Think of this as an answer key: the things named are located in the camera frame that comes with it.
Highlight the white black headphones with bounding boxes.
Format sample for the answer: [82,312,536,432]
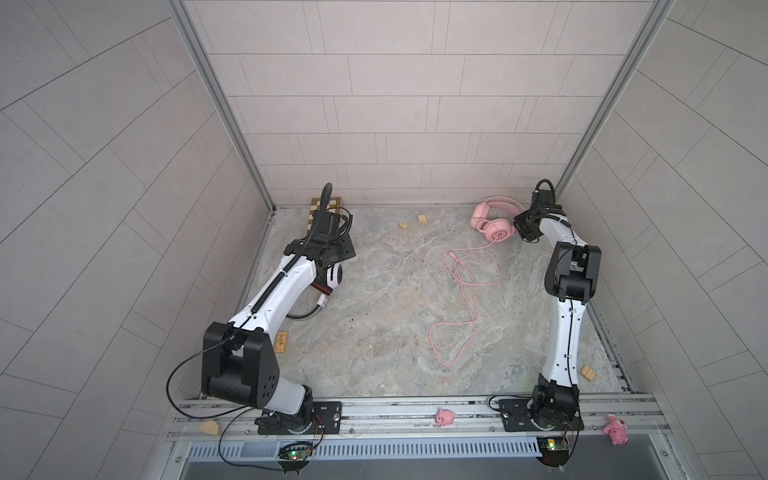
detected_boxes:
[287,263,343,321]

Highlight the black corrugated hose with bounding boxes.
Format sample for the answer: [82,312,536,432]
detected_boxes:
[248,182,334,316]
[530,178,558,211]

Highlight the left metal corner post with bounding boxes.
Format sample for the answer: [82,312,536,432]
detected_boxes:
[166,0,276,214]

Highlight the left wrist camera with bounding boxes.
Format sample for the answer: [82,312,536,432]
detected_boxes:
[309,208,354,244]

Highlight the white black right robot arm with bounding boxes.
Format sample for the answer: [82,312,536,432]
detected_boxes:
[514,206,602,430]

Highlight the right circuit board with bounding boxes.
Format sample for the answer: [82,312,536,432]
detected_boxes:
[536,437,571,468]

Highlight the circuit board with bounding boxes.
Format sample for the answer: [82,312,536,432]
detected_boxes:
[277,441,314,464]
[536,437,571,468]

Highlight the left circuit board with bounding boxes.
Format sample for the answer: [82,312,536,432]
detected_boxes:
[277,441,314,464]

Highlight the metal corner post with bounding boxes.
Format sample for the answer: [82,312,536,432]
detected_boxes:
[555,0,675,199]
[166,0,276,214]

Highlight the pink pig toy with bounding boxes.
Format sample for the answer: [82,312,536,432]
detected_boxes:
[435,408,456,427]
[602,414,628,445]

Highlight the black corrugated hose left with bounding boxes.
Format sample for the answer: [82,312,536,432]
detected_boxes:
[248,182,334,316]

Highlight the wooden domino block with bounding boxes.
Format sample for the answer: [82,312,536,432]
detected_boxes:
[274,331,288,354]

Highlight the tan object on rail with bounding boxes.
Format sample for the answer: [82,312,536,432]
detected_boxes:
[199,420,222,436]

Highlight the wooden chess board box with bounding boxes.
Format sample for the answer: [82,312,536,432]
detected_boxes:
[307,196,343,235]

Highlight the pink headphone cable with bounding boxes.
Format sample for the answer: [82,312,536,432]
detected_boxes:
[427,241,503,367]

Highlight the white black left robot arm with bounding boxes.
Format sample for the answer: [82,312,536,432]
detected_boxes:
[201,236,356,423]

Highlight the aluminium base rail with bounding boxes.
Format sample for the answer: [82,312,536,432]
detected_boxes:
[159,393,671,443]

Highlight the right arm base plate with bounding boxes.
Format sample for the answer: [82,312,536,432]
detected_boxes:
[496,397,584,433]

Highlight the pink pig toy centre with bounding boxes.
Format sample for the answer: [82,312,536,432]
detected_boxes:
[435,408,456,427]

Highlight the right metal corner post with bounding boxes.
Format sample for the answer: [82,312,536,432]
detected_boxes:
[555,0,675,199]

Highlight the black corrugated hose right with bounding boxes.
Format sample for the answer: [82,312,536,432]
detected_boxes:
[530,178,558,211]

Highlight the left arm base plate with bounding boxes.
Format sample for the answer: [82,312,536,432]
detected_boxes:
[254,401,342,435]

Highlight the pink headphones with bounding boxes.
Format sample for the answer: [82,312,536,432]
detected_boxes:
[469,196,524,244]

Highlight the small wooden block right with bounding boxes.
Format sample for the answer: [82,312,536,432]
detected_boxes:
[579,365,597,382]

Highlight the pink pig toy right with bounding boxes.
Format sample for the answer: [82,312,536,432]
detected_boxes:
[602,414,628,445]

